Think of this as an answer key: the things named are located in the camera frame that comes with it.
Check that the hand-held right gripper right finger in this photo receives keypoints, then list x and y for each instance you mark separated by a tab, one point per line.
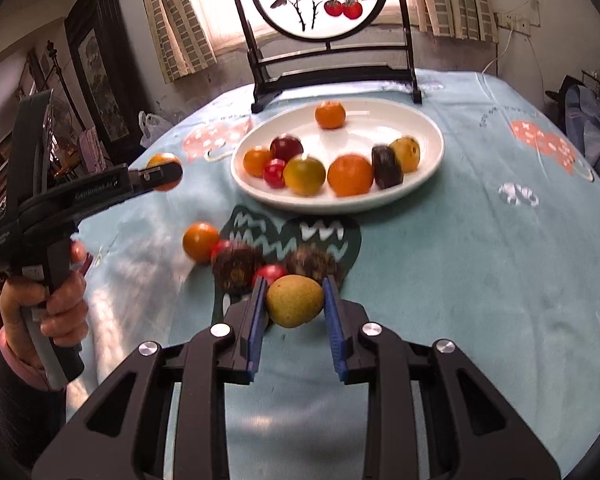
332	330

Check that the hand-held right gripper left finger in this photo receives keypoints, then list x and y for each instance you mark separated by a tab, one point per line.
256	330

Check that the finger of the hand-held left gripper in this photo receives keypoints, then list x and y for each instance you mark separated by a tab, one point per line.
150	179

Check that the small orange citrus fruit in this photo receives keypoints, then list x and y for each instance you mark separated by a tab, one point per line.
200	241
257	161
159	159

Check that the small yellow-green fruit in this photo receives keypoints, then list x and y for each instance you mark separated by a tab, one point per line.
295	301

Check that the red cherry tomato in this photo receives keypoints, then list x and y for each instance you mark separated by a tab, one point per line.
271	273
275	172

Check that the dark red plum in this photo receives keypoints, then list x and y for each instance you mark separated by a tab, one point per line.
286	148

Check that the yellow-orange citrus fruit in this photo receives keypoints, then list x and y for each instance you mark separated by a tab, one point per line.
304	175

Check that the orange tangerine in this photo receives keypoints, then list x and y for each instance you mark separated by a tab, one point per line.
330	114
350	175

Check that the dark water chestnut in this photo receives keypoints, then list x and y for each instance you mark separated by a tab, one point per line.
386	166
312	262
236	265

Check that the yellow speckled plum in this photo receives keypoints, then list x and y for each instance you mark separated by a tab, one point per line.
407	152

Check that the white oval plate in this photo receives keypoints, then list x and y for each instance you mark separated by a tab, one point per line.
360	130

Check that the person's left forearm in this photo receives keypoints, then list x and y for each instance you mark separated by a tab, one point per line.
20	410

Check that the person's left hand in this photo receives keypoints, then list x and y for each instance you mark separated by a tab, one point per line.
65	315

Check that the white plastic bag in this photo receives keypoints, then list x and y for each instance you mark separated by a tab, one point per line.
152	127

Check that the pink hanging cloth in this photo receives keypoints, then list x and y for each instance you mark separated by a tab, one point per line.
90	147

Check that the beige striped curtain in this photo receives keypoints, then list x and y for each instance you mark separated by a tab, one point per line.
180	20
455	0

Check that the blue clothes pile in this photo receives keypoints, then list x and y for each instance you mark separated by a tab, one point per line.
590	125

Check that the white wall socket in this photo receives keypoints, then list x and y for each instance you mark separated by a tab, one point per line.
512	22

